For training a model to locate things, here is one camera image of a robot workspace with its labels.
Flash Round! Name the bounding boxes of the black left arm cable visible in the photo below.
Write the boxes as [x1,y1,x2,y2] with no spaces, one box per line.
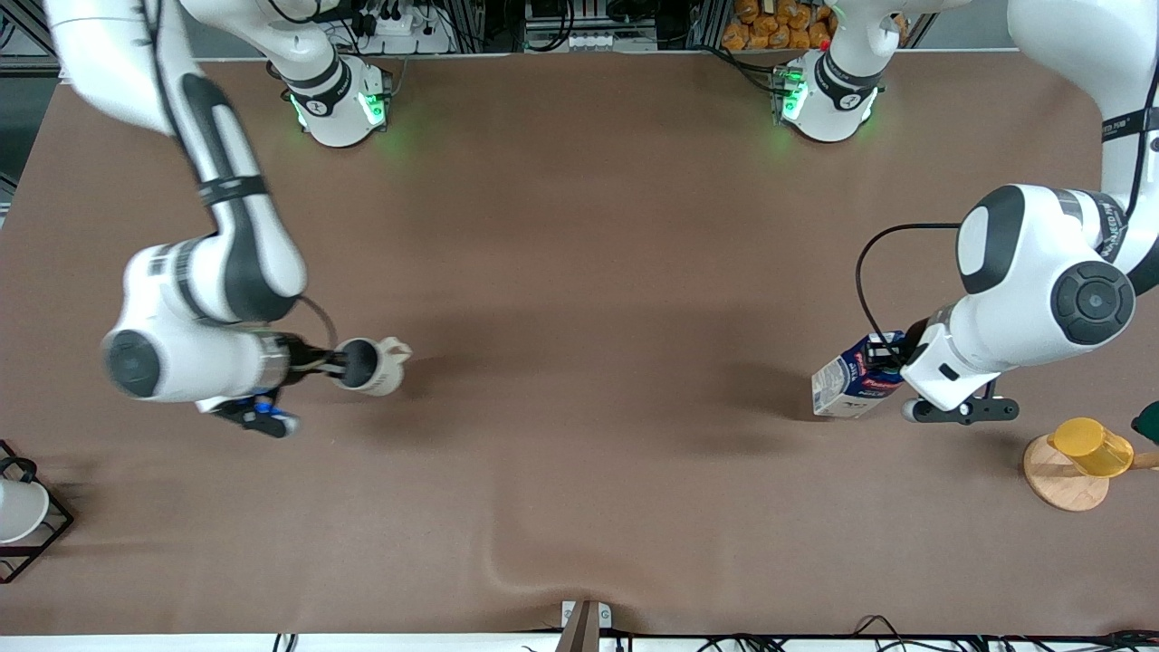
[856,222,963,347]

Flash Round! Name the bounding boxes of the brown table cloth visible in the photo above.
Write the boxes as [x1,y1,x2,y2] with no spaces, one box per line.
[0,50,1159,638]

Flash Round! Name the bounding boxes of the blue white milk carton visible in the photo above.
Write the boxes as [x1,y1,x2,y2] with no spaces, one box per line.
[811,331,909,420]

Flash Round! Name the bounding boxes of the white power strip with plugs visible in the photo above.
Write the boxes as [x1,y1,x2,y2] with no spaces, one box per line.
[358,7,454,54]

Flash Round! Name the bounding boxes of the long white power strip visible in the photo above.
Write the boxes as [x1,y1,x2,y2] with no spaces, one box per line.
[539,32,659,53]

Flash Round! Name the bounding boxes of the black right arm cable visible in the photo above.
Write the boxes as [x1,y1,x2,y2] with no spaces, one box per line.
[294,294,340,352]

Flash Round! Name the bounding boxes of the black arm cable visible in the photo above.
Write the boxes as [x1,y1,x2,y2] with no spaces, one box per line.
[856,222,963,347]
[294,294,340,352]

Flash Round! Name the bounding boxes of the cream mug with grey inside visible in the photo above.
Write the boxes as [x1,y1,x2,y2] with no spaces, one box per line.
[330,336,414,398]

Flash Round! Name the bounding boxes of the bag of orange bread rolls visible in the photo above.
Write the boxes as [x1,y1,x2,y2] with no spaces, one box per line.
[721,0,838,52]

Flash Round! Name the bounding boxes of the white bowl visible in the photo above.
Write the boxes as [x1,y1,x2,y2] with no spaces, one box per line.
[0,477,51,545]

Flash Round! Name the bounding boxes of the aluminium frame post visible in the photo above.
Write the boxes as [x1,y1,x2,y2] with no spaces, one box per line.
[0,0,57,75]

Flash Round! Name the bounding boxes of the wooden mug stand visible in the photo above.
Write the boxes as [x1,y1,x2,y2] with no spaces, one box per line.
[1023,433,1159,513]

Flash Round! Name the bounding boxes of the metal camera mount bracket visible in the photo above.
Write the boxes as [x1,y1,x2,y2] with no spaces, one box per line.
[554,599,614,652]

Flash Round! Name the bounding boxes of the black wire rack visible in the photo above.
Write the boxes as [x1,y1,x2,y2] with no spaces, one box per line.
[0,439,76,585]

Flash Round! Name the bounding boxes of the yellow plastic cup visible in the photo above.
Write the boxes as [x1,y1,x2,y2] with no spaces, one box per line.
[1048,417,1135,479]

